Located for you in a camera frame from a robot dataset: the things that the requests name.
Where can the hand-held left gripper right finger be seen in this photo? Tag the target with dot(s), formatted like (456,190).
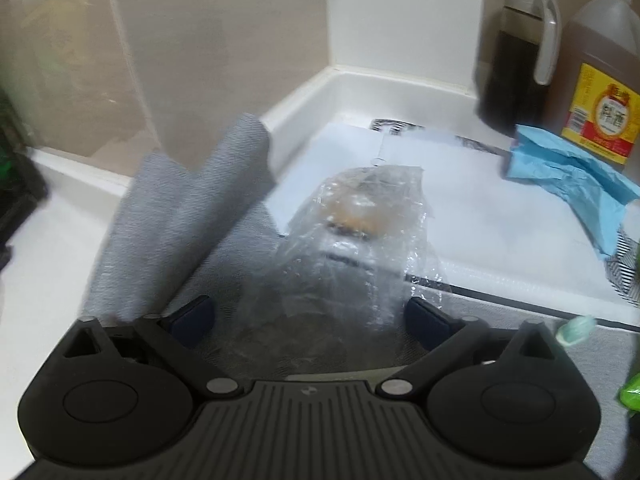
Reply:
(430,320)

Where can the green snack packet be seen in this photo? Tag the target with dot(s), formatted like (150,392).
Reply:
(632,392)

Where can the dark sauce dispenser bottle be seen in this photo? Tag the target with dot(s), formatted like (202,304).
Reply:
(515,70)

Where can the grey fabric mat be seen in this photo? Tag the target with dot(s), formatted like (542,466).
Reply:
(175,220)

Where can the clear plastic bag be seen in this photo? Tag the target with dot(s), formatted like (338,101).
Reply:
(345,240)

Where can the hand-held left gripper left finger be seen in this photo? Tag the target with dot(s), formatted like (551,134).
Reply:
(192,322)

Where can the blue paper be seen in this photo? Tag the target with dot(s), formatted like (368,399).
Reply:
(565,170)

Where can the pale green toothbrush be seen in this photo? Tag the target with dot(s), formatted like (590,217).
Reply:
(575,330)

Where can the amber cooking wine jug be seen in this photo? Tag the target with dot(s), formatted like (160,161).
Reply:
(600,60)

